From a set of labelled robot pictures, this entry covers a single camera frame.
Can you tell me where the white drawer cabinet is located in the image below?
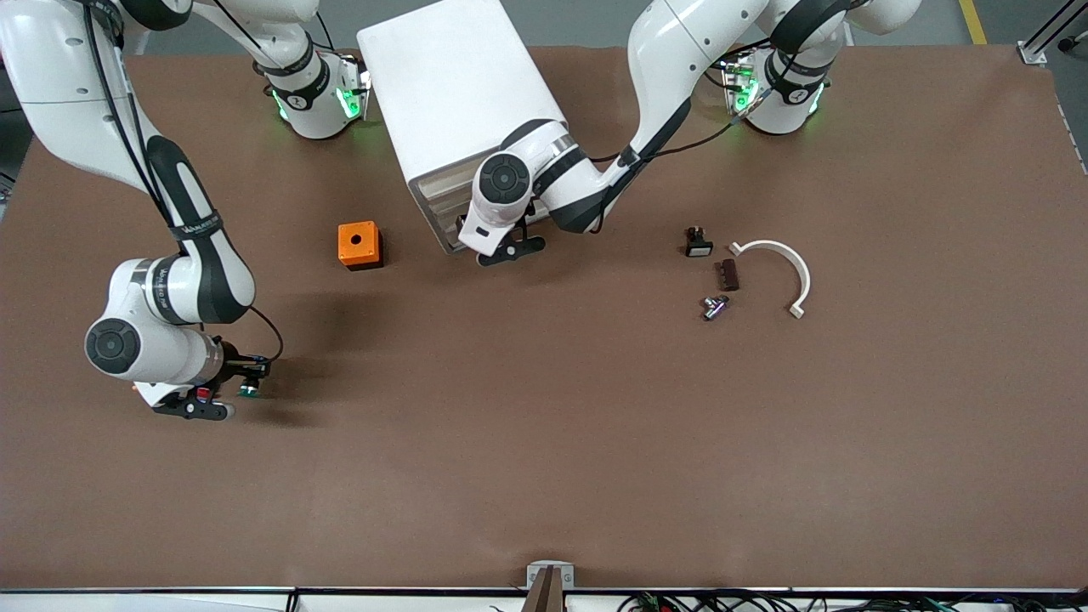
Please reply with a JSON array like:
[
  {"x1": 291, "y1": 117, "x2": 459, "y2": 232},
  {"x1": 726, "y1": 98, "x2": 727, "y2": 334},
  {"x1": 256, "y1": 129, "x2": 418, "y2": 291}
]
[{"x1": 356, "y1": 0, "x2": 569, "y2": 256}]

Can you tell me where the orange box with hole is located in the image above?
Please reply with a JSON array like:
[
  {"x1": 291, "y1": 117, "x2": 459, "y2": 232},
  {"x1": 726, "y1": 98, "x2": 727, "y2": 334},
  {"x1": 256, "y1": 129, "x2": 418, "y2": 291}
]
[{"x1": 337, "y1": 221, "x2": 384, "y2": 271}]

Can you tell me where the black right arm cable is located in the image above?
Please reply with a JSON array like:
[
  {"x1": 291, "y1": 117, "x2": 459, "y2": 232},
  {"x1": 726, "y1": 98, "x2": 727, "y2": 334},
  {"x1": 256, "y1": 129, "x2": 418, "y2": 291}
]
[{"x1": 81, "y1": 0, "x2": 286, "y2": 366}]

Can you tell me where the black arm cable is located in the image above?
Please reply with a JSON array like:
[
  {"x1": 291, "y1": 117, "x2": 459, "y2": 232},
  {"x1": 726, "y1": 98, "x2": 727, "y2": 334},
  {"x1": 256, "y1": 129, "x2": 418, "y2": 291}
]
[
  {"x1": 591, "y1": 85, "x2": 770, "y2": 164},
  {"x1": 81, "y1": 0, "x2": 286, "y2": 366}
]

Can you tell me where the white table edge rail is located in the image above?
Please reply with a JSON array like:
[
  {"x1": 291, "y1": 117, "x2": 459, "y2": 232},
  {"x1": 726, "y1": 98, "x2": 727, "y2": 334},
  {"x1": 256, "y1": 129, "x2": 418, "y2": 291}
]
[{"x1": 0, "y1": 586, "x2": 1088, "y2": 612}]

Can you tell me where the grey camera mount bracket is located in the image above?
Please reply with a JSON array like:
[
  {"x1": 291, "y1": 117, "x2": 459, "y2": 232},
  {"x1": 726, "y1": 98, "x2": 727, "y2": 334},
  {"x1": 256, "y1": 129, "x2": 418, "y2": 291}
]
[{"x1": 525, "y1": 561, "x2": 575, "y2": 612}]

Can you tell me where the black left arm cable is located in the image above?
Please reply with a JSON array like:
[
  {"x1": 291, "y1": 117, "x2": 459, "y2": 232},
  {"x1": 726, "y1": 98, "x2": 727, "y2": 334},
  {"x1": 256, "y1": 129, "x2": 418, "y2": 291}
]
[{"x1": 591, "y1": 85, "x2": 770, "y2": 164}]

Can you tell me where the black cable bundle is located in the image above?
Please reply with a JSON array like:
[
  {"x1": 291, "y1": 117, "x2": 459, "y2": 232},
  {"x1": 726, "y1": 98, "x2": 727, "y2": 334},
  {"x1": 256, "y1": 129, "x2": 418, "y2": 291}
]
[{"x1": 619, "y1": 591, "x2": 1088, "y2": 612}]

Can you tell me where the white curved bracket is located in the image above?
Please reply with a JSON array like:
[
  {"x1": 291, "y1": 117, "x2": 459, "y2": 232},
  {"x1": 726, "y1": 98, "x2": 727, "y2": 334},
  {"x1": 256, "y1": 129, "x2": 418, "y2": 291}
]
[{"x1": 728, "y1": 240, "x2": 813, "y2": 320}]

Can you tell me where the aluminium frame profile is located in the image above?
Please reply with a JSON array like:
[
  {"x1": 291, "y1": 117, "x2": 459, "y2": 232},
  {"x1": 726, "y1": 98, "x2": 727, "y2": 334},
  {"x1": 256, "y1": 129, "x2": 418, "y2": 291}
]
[{"x1": 1017, "y1": 0, "x2": 1088, "y2": 67}]

